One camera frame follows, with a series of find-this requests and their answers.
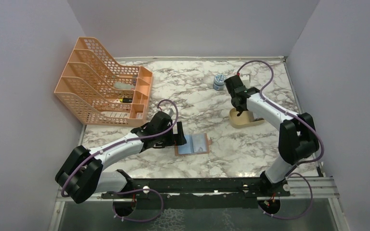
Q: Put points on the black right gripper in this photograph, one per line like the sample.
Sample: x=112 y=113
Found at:
x=240 y=109

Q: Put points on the tan leather card holder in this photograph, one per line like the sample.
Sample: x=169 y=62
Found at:
x=187 y=149

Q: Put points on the yellow black marker pen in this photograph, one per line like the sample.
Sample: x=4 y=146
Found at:
x=123 y=100

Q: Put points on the white boxes in organizer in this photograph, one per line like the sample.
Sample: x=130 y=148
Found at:
x=116 y=114

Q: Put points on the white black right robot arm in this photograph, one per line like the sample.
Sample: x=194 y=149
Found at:
x=296 y=140

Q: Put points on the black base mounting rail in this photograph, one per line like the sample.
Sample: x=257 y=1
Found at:
x=194 y=193

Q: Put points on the silver vip credit card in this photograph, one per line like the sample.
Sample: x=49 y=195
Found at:
x=199 y=143

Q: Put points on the small blue white jar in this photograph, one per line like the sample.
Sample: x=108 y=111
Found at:
x=219 y=82

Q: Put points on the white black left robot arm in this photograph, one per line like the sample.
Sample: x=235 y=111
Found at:
x=81 y=175

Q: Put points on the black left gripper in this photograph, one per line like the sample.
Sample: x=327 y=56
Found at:
x=177 y=139

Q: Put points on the orange plastic file organizer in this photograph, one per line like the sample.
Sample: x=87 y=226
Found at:
x=92 y=79

